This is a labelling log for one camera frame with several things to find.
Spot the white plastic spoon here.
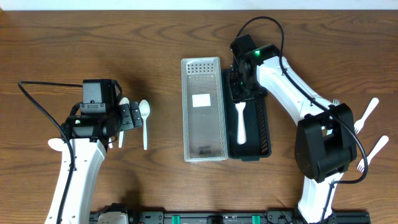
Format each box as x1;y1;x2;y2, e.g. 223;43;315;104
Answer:
108;139;113;149
48;138;68;152
235;102;247;145
118;97;129;148
139;100;150;151

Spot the white plastic fork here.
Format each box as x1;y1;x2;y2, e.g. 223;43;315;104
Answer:
326;99;340;136
354;98;379;134
357;135;389;172

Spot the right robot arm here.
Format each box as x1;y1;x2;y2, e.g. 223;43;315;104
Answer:
230;41;357;223

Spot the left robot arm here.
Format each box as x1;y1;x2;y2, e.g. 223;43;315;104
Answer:
45;138;106;224

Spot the black plastic basket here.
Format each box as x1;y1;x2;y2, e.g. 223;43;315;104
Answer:
221;68;272;161

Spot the clear plastic basket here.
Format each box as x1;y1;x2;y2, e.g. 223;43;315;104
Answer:
181;57;228;162

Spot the left black cable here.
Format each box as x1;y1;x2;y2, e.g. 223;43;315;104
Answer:
17;80;85;224

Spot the black cable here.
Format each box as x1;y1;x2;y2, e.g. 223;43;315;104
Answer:
17;80;85;224
236;16;369;224

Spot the right black cable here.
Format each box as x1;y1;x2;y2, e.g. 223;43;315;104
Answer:
236;16;369;224

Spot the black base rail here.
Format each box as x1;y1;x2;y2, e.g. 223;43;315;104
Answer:
90;203;371;224

